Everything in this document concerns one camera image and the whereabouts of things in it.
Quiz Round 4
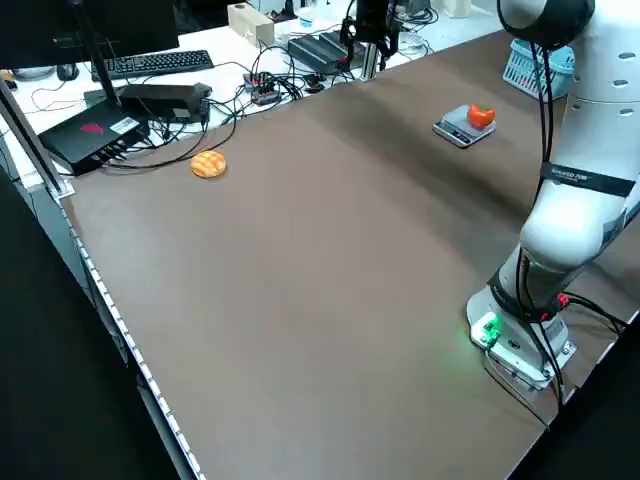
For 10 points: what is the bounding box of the clear glass bowl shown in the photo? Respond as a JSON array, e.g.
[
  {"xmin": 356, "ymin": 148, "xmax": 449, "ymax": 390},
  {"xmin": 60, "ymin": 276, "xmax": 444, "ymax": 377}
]
[{"xmin": 397, "ymin": 30, "xmax": 427, "ymax": 55}]

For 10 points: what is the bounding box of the black computer monitor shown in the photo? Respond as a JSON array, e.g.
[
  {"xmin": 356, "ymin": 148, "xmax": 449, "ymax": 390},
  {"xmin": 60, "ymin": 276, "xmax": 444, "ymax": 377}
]
[{"xmin": 0, "ymin": 0, "xmax": 180, "ymax": 67}]

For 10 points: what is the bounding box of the beige cardboard box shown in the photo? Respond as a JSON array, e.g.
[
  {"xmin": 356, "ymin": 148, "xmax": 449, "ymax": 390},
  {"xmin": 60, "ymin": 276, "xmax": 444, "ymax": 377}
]
[{"xmin": 227, "ymin": 3, "xmax": 276, "ymax": 49}]

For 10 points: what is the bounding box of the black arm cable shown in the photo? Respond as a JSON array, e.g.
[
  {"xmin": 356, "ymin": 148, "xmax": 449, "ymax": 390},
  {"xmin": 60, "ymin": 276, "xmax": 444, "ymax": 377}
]
[{"xmin": 529, "ymin": 42, "xmax": 556, "ymax": 201}]

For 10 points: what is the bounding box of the black box with red logo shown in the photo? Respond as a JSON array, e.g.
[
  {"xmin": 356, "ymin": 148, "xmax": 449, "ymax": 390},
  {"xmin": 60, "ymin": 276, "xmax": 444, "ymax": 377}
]
[{"xmin": 38, "ymin": 102, "xmax": 152, "ymax": 176}]

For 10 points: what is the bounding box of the black docking device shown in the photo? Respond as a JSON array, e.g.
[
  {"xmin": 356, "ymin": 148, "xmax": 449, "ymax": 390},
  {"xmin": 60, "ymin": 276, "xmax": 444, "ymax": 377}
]
[{"xmin": 119, "ymin": 82, "xmax": 214, "ymax": 124}]

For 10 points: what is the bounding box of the round orange bread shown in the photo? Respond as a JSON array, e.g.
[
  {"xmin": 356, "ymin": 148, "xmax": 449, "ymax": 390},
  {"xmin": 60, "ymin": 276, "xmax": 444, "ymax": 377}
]
[{"xmin": 190, "ymin": 150, "xmax": 230, "ymax": 181}]

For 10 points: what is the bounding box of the silver kitchen scale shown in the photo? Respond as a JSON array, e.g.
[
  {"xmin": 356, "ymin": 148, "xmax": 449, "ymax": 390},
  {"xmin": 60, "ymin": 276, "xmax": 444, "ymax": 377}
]
[{"xmin": 432, "ymin": 106, "xmax": 497, "ymax": 151}]

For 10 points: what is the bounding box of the black monitor stand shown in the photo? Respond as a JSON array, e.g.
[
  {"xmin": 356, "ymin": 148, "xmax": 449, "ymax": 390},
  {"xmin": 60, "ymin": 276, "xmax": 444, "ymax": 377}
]
[{"xmin": 69, "ymin": 0, "xmax": 126, "ymax": 109}]

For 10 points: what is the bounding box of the aluminium frame post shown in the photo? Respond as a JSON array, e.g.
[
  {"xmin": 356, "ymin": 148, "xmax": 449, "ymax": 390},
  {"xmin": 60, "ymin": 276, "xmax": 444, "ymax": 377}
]
[
  {"xmin": 0, "ymin": 79, "xmax": 76, "ymax": 199},
  {"xmin": 360, "ymin": 39, "xmax": 389, "ymax": 81}
]

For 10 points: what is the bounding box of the light blue plastic basket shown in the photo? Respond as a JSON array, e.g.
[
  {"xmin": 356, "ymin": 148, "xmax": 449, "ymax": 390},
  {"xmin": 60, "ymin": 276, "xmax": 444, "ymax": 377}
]
[{"xmin": 502, "ymin": 38, "xmax": 576, "ymax": 99}]

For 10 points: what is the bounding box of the grey usb hub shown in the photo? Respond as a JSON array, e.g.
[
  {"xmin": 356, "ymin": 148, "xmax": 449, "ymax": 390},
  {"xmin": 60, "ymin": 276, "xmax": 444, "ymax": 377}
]
[{"xmin": 242, "ymin": 71, "xmax": 282, "ymax": 105}]

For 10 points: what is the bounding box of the black base cable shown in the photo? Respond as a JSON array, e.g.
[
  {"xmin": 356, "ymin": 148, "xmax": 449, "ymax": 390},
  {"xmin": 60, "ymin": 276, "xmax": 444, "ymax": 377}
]
[{"xmin": 559, "ymin": 292, "xmax": 629, "ymax": 336}]

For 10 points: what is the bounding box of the red orange tomato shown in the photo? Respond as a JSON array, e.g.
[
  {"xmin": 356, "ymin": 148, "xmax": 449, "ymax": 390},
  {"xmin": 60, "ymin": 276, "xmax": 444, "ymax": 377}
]
[{"xmin": 466, "ymin": 103, "xmax": 498, "ymax": 132}]

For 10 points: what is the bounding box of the black keyboard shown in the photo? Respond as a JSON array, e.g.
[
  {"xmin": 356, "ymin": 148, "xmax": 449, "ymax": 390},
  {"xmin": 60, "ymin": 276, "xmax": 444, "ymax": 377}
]
[{"xmin": 90, "ymin": 49, "xmax": 215, "ymax": 83}]

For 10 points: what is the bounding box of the white desk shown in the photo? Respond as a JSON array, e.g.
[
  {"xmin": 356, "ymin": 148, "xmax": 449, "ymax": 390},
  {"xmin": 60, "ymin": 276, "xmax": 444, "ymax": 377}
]
[{"xmin": 0, "ymin": 0, "xmax": 501, "ymax": 191}]

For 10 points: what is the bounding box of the toothed aluminium table rail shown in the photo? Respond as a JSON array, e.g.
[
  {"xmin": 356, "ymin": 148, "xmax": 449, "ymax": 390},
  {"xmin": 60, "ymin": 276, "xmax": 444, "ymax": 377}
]
[{"xmin": 58, "ymin": 195, "xmax": 207, "ymax": 480}]

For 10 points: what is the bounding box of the black power brick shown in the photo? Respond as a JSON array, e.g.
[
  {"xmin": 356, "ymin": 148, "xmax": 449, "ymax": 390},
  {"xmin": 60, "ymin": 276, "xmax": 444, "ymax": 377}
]
[
  {"xmin": 319, "ymin": 29, "xmax": 368, "ymax": 66},
  {"xmin": 287, "ymin": 34, "xmax": 351, "ymax": 72}
]

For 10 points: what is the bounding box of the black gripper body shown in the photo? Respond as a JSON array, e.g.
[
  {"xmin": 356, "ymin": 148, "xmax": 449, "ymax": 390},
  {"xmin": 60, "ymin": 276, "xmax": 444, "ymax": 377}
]
[{"xmin": 355, "ymin": 0, "xmax": 396, "ymax": 42}]

